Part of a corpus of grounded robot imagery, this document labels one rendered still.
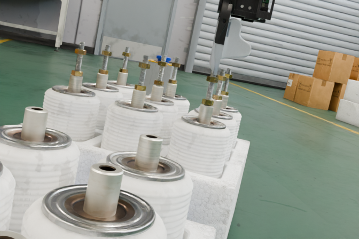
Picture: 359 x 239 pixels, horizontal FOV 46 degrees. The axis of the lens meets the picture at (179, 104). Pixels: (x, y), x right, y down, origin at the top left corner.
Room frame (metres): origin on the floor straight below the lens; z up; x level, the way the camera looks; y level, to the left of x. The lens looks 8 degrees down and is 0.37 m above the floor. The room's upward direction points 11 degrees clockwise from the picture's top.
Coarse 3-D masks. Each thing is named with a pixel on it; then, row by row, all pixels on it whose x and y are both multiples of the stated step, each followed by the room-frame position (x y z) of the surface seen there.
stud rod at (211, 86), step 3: (210, 75) 0.69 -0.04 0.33; (213, 75) 0.69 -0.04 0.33; (210, 84) 0.69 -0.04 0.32; (213, 84) 0.69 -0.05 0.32; (210, 87) 0.69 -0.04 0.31; (213, 87) 0.69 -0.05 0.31; (210, 90) 0.69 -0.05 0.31; (207, 93) 0.69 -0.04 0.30; (210, 93) 0.69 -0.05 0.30; (207, 96) 0.69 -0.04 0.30; (210, 96) 0.69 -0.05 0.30; (207, 99) 0.69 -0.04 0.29; (210, 99) 0.69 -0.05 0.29; (207, 105) 0.69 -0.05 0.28
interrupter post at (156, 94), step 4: (152, 88) 0.83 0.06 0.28; (156, 88) 0.82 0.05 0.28; (160, 88) 0.82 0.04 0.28; (152, 92) 0.82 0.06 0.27; (156, 92) 0.82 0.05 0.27; (160, 92) 0.82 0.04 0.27; (152, 96) 0.82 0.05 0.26; (156, 96) 0.82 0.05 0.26; (160, 96) 0.82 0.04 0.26; (152, 100) 0.82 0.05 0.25; (156, 100) 0.82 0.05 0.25; (160, 100) 0.83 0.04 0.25
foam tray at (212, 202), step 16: (80, 144) 0.67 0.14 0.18; (96, 144) 0.70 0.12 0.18; (240, 144) 0.93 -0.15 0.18; (80, 160) 0.65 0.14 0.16; (96, 160) 0.64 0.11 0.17; (240, 160) 0.78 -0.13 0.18; (80, 176) 0.65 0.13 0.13; (192, 176) 0.62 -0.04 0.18; (224, 176) 0.65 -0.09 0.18; (240, 176) 0.77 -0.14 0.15; (192, 192) 0.61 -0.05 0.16; (208, 192) 0.61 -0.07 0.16; (224, 192) 0.60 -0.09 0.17; (192, 208) 0.61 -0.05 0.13; (208, 208) 0.61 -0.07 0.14; (224, 208) 0.60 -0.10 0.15; (208, 224) 0.61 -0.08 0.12; (224, 224) 0.60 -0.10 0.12
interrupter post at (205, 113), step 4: (200, 108) 0.69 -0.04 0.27; (204, 108) 0.68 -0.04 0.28; (208, 108) 0.68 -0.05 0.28; (212, 108) 0.69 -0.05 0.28; (200, 112) 0.69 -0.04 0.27; (204, 112) 0.68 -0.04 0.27; (208, 112) 0.68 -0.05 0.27; (212, 112) 0.69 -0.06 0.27; (200, 116) 0.68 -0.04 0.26; (204, 116) 0.68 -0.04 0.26; (208, 116) 0.68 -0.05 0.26; (200, 120) 0.68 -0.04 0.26; (204, 120) 0.68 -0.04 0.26; (208, 120) 0.68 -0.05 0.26; (208, 124) 0.69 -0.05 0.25
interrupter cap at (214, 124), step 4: (184, 116) 0.70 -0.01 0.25; (188, 116) 0.71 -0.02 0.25; (192, 116) 0.72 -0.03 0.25; (196, 116) 0.72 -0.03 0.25; (184, 120) 0.67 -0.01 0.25; (188, 120) 0.67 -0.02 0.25; (192, 120) 0.69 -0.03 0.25; (196, 120) 0.70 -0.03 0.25; (212, 120) 0.72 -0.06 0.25; (196, 124) 0.66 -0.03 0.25; (200, 124) 0.66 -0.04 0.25; (204, 124) 0.66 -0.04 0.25; (212, 124) 0.70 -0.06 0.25; (216, 124) 0.69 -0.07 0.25; (220, 124) 0.69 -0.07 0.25; (224, 124) 0.70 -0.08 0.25; (212, 128) 0.66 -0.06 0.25; (216, 128) 0.66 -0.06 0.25; (220, 128) 0.67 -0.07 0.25; (224, 128) 0.68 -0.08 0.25
